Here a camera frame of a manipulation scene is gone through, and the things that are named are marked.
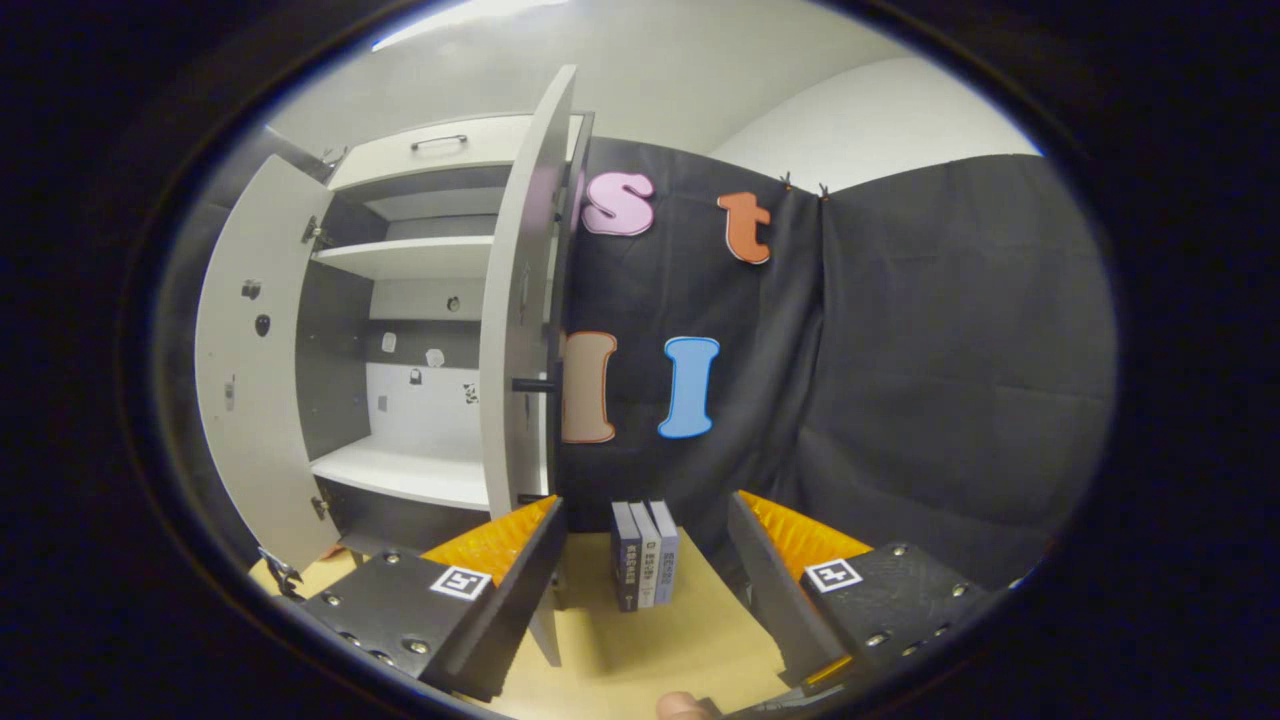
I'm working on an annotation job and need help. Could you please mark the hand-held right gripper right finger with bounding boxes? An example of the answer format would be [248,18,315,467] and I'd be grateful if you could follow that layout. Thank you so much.
[727,490,991,698]

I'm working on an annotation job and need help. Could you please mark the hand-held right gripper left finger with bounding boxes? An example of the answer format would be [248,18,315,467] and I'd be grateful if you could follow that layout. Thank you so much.
[300,497,568,704]

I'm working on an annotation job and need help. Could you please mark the white door with cat sticker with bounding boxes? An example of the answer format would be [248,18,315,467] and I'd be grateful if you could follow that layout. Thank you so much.
[478,65,581,669]

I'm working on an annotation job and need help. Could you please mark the white door with camera sticker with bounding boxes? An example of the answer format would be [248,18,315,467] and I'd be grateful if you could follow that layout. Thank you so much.
[195,155,346,601]

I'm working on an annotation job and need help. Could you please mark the white cabinet with shelves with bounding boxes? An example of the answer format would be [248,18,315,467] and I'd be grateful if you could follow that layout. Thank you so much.
[295,112,596,561]

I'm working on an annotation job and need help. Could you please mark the dark book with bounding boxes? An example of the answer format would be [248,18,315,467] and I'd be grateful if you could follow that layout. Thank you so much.
[610,502,643,613]

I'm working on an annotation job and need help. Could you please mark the blue book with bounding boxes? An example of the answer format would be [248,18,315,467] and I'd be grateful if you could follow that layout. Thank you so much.
[648,500,681,604]

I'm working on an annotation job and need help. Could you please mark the grey book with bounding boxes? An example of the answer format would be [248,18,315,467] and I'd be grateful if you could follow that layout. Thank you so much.
[628,502,661,608]

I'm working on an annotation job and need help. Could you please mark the black backdrop cloth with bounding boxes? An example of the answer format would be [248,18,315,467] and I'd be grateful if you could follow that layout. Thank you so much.
[160,135,1119,591]

